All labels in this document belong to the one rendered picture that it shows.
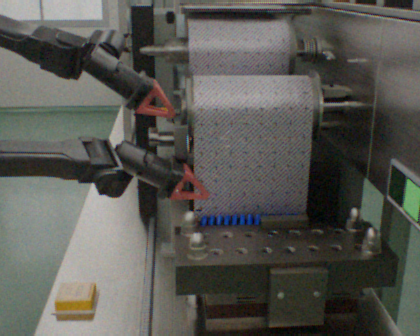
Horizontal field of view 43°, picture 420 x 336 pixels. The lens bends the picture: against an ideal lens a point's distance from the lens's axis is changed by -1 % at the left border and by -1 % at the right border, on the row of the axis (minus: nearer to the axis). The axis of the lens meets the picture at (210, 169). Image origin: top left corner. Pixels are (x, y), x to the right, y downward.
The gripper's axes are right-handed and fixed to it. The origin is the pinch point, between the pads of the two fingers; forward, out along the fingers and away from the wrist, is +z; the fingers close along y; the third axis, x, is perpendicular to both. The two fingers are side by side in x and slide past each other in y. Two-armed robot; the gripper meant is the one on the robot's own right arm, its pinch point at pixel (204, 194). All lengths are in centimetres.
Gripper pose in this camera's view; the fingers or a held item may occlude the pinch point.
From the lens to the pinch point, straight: 109.4
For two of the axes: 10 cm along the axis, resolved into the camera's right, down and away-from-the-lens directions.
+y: 0.8, 3.4, -9.4
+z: 8.7, 4.3, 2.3
